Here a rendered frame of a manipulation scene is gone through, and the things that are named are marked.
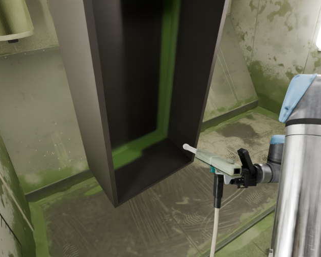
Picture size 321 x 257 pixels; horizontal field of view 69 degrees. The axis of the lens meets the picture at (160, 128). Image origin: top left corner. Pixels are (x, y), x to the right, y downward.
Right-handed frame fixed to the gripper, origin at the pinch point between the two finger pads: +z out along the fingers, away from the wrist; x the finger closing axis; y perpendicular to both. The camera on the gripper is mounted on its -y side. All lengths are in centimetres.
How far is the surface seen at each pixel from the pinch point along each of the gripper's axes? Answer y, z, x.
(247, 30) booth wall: -117, -125, 158
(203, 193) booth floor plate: 44, -41, 78
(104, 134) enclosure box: -11.7, 45.6, 12.0
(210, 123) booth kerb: -7, -83, 149
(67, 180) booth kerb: 46, 65, 123
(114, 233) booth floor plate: 67, 30, 73
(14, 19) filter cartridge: -73, 99, 100
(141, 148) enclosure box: 7, 14, 76
